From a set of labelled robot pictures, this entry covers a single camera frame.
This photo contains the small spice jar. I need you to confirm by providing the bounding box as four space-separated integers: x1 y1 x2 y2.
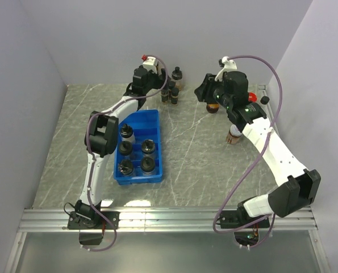
169 81 176 90
170 87 180 105
161 89 169 104

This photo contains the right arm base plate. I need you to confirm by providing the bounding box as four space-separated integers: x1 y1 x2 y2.
216 210 270 229

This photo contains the black cap bottle back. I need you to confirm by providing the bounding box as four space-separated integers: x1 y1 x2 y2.
118 140 133 159

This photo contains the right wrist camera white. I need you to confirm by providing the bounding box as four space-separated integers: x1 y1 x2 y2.
215 56 237 81

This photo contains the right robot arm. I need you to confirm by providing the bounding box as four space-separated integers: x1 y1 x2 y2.
194 71 321 227

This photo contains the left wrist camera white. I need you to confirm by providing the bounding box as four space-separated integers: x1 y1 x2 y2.
141 55 159 74

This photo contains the black cap bottle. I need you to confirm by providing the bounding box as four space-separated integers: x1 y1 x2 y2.
141 139 156 155
118 140 133 159

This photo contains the red lid jar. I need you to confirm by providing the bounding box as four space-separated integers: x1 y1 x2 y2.
206 104 219 114
248 92 257 102

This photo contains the shaker jar white powder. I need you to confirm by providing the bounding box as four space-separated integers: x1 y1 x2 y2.
118 159 135 176

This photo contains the small spice jar back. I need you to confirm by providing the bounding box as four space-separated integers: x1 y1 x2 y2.
169 81 176 90

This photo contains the small spice jar left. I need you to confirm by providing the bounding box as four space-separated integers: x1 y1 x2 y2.
161 89 169 104

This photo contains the aluminium front rail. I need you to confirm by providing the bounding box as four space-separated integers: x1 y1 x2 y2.
18 207 318 233

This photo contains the black cap bottle front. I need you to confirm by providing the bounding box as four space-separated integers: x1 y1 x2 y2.
141 139 156 155

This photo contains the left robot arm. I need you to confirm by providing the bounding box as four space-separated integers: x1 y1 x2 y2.
67 65 169 230

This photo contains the tall clear sauce bottle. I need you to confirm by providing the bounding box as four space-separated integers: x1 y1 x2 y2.
260 96 270 105

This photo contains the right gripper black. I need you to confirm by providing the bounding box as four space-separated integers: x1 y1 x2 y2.
193 74 232 110

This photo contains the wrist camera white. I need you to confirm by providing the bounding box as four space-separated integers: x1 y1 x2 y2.
141 55 159 74
215 56 237 81

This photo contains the white lid spice jar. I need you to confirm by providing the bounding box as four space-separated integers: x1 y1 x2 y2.
226 125 242 144

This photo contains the blue divided plastic bin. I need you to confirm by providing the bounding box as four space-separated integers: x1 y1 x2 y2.
114 109 163 185

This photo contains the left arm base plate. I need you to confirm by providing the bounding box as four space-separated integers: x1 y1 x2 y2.
67 211 120 230

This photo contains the knob lid jar white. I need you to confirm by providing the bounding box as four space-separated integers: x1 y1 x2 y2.
140 156 156 176

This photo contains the small spice jar right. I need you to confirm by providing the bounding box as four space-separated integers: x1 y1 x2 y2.
170 87 180 105

